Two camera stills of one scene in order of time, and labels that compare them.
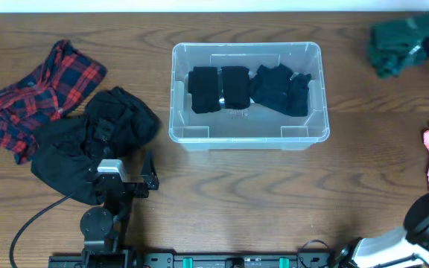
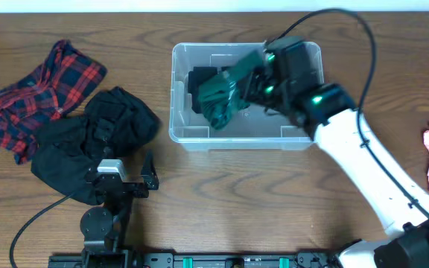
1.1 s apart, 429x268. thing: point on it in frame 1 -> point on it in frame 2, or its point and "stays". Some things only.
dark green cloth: [394, 45] -> [218, 93]
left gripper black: [126, 187] stays
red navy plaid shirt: [61, 83] stays
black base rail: [305, 259] stays
